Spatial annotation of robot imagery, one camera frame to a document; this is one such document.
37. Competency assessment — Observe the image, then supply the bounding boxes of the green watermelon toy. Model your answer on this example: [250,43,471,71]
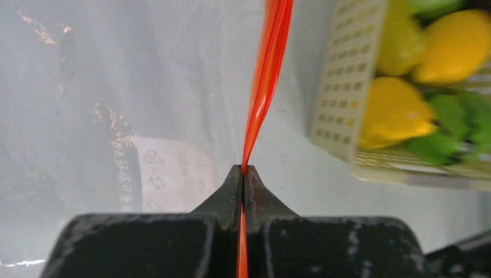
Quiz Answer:
[406,88,490,166]

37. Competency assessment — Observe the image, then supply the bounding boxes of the yellow lemon toy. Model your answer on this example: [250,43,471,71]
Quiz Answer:
[358,76,438,149]

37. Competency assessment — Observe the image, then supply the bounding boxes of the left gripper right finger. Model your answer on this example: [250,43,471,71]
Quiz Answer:
[244,166,431,277]

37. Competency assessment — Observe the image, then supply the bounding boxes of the clear zip top bag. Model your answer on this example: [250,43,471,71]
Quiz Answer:
[1,1,293,277]

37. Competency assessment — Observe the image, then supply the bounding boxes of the cream plastic basket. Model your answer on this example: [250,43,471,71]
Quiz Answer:
[310,1,490,191]

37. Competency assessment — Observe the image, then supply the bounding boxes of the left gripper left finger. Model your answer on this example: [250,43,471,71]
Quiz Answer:
[41,165,243,277]

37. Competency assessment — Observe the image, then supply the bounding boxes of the green bitter gourd toy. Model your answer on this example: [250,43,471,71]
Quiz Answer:
[408,0,465,20]

